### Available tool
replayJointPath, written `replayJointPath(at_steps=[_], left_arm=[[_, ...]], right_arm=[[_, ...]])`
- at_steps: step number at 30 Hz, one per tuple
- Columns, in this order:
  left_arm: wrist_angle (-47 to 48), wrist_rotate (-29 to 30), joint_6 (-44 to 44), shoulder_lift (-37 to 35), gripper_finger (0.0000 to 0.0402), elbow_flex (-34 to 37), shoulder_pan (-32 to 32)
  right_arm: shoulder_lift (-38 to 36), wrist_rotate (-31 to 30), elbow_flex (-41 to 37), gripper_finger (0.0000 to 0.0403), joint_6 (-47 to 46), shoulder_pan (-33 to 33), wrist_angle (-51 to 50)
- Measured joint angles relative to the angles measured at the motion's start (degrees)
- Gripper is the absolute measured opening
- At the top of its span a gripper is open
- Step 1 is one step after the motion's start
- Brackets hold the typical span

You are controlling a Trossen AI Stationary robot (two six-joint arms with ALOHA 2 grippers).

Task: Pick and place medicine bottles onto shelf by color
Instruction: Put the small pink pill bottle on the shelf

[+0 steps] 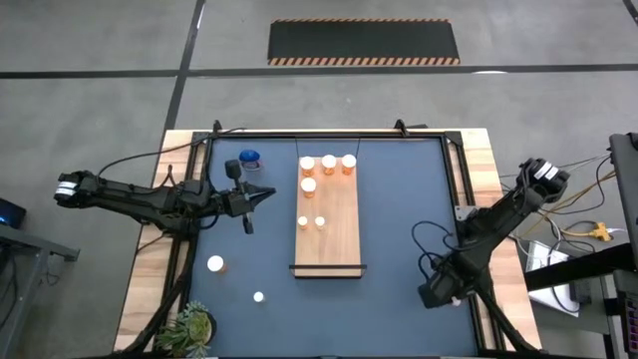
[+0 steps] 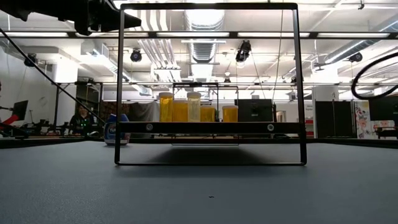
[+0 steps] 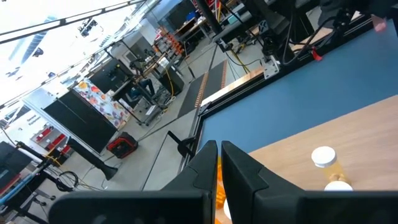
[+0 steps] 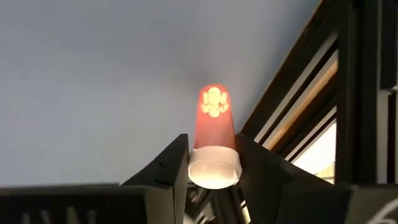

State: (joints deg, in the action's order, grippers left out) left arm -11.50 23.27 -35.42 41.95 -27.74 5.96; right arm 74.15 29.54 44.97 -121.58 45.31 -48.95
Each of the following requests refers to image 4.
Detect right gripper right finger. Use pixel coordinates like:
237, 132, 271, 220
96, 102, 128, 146
234, 133, 353, 224

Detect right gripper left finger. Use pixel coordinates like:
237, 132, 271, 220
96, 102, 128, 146
119, 133, 190, 224

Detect small red pill bottle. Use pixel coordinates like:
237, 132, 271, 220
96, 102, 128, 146
187, 83, 243, 190

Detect black metal rig frame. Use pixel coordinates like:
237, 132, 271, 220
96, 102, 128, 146
241, 0, 398, 187

